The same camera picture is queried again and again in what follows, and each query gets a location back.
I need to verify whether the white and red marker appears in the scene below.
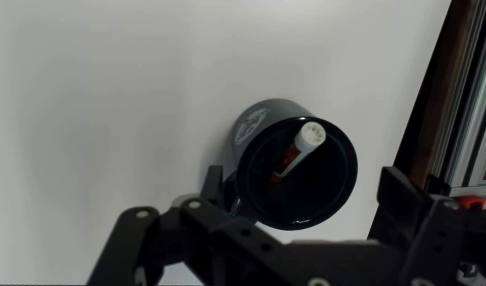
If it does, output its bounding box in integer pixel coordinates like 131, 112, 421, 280
269, 121, 327, 184

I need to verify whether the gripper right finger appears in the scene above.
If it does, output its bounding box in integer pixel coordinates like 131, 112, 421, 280
376, 166, 486, 286

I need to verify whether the aluminium extrusion frame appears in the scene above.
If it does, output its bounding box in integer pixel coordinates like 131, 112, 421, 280
430, 0, 486, 209

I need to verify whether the black mug with white print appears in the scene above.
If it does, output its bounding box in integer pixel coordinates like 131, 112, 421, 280
222, 99, 358, 231

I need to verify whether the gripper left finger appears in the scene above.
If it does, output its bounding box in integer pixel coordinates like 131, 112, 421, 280
86, 165, 295, 286

